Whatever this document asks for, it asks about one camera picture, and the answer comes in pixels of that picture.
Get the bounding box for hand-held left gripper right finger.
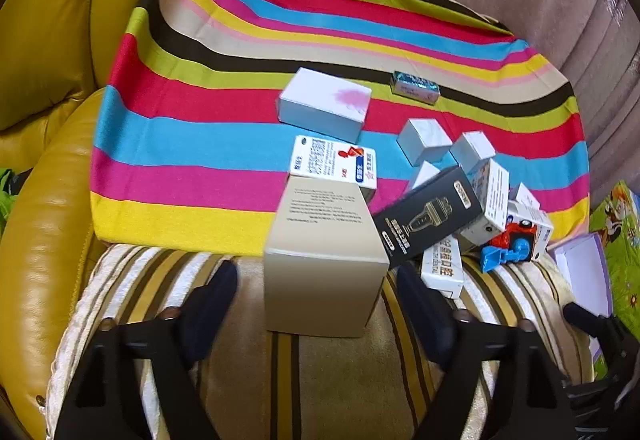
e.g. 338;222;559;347
395;265;591;440

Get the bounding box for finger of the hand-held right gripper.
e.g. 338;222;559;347
562;303;626;371

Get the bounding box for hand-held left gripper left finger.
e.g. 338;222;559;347
52;261;241;440

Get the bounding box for white box with black letters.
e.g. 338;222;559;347
420;233;468;299

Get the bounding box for purple and white box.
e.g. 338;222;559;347
547;234;613;381

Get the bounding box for black box with gold print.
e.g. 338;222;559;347
372;165;485;269

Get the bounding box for beige cardboard box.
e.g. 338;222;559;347
263;177;390;338

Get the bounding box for small white cube box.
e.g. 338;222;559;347
450;131;497;176
397;117;453;167

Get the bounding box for teal foil box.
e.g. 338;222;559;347
390;69;441;106

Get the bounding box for green cartoon play mat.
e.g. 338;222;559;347
587;180;640;371

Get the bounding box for red and blue toy truck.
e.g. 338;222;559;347
480;220;533;273

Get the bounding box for white toy box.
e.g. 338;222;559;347
505;200;553;263

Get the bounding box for beige brown striped cushion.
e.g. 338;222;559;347
47;243;608;440

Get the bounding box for tall white box grey letters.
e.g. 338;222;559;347
460;157;511;246

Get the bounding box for small white flat box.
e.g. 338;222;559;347
510;181;543;211

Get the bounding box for multicolour striped cloth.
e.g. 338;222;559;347
90;0;591;258

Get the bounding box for white medicine box red mark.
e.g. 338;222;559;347
287;135;378;206

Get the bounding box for yellow leather sofa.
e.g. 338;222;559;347
0;0;181;440

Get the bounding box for green leafy object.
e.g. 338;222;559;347
0;167;26;231

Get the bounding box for white box with pink mark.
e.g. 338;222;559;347
277;67;373;144

